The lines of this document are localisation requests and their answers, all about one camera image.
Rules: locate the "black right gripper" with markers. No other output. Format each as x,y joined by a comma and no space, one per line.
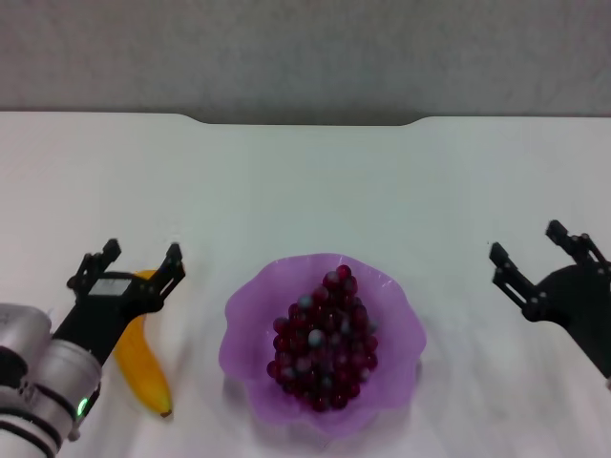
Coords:
575,305

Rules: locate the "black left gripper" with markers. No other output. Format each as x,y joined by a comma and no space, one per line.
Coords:
102,310

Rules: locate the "yellow banana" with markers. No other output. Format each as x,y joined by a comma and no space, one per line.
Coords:
143,372

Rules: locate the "dark red grape bunch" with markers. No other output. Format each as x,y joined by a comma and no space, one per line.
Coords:
327,339

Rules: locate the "purple translucent wavy plate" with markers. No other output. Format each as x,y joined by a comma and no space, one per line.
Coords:
248,334

